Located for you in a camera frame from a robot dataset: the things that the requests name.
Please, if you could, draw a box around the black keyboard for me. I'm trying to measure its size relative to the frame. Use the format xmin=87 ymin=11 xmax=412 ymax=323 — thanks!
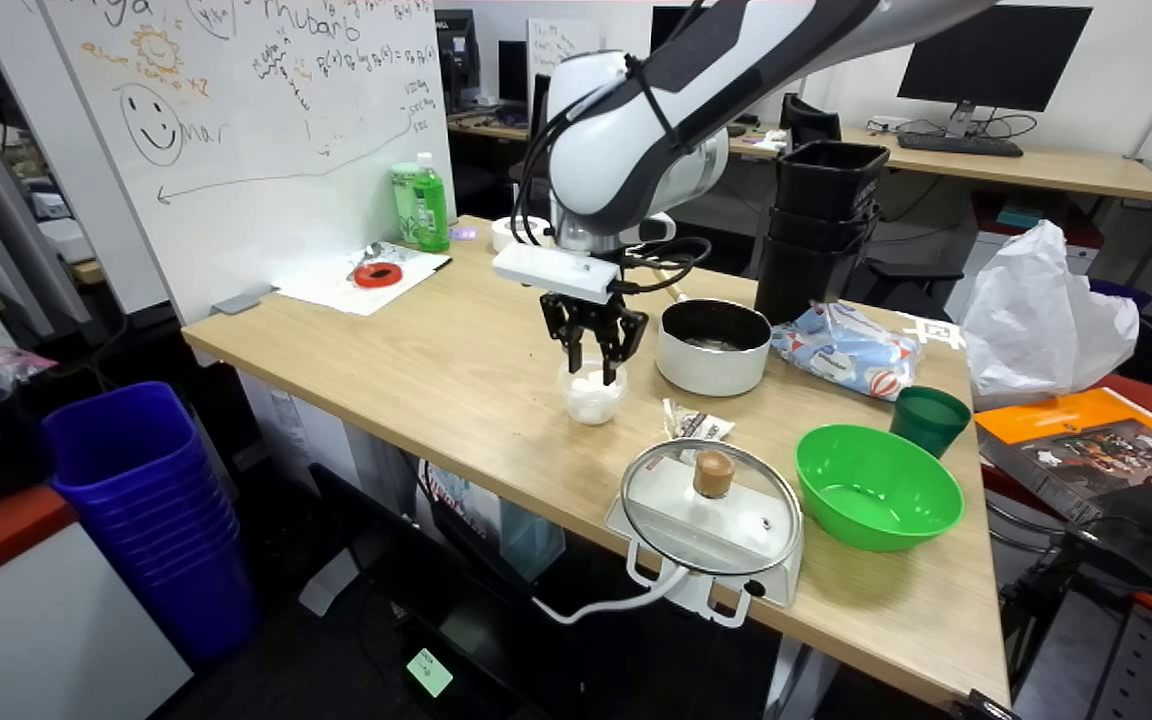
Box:
xmin=894 ymin=124 xmax=1030 ymax=160

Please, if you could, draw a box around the red tape roll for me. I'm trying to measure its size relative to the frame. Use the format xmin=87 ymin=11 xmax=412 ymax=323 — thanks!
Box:
xmin=351 ymin=256 xmax=409 ymax=290

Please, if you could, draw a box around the whiteboard with smiley drawing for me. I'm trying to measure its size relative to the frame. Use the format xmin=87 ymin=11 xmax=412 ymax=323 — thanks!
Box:
xmin=31 ymin=0 xmax=461 ymax=329

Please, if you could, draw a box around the green plastic bowl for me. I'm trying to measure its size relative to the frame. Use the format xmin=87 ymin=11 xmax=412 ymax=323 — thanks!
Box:
xmin=792 ymin=418 xmax=970 ymax=556

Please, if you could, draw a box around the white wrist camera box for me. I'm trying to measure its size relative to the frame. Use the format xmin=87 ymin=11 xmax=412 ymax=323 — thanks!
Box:
xmin=487 ymin=238 xmax=626 ymax=309

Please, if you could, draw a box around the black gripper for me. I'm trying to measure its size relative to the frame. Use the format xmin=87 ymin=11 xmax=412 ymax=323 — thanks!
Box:
xmin=536 ymin=287 xmax=653 ymax=388

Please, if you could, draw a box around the grey whiteboard eraser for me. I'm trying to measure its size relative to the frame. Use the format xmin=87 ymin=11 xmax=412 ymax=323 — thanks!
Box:
xmin=210 ymin=281 xmax=283 ymax=319

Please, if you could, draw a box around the white paper sheet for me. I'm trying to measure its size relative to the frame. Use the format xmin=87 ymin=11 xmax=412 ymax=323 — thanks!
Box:
xmin=274 ymin=235 xmax=457 ymax=319

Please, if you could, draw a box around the stack of blue bins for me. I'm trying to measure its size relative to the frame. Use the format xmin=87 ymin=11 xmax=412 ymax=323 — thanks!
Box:
xmin=36 ymin=377 xmax=270 ymax=666

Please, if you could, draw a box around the black computer monitor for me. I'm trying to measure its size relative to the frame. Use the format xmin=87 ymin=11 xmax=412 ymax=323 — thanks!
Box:
xmin=894 ymin=0 xmax=1095 ymax=116

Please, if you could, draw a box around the white plastic bag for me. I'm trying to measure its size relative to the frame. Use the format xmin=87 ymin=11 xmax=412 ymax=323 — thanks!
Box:
xmin=945 ymin=214 xmax=1146 ymax=410

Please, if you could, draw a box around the white cabinet with red top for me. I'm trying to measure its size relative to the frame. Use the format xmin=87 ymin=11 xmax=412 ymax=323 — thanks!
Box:
xmin=0 ymin=480 xmax=198 ymax=720

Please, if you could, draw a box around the orange black magazine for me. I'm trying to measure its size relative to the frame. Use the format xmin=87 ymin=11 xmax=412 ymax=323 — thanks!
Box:
xmin=971 ymin=384 xmax=1152 ymax=532

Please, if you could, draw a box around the white pot with black interior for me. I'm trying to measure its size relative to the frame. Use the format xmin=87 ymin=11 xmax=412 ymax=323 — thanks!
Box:
xmin=653 ymin=294 xmax=777 ymax=401

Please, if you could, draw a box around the blue white snack bag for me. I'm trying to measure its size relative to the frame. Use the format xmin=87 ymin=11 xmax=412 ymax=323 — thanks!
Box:
xmin=768 ymin=294 xmax=930 ymax=403

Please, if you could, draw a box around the oyster crackers packet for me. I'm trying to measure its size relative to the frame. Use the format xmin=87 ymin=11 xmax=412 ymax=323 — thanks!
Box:
xmin=655 ymin=395 xmax=740 ymax=450

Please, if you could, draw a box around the dark green cup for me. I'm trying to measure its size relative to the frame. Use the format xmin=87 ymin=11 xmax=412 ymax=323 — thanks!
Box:
xmin=889 ymin=384 xmax=977 ymax=459

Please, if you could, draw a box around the wooden office desk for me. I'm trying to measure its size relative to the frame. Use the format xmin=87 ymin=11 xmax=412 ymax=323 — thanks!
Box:
xmin=448 ymin=113 xmax=1152 ymax=211

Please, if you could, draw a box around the glass lid with wooden knob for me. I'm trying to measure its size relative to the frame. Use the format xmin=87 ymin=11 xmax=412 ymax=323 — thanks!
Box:
xmin=617 ymin=437 xmax=808 ymax=578

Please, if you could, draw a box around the small white bowl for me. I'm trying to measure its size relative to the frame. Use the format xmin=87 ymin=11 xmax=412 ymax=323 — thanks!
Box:
xmin=486 ymin=211 xmax=556 ymax=256

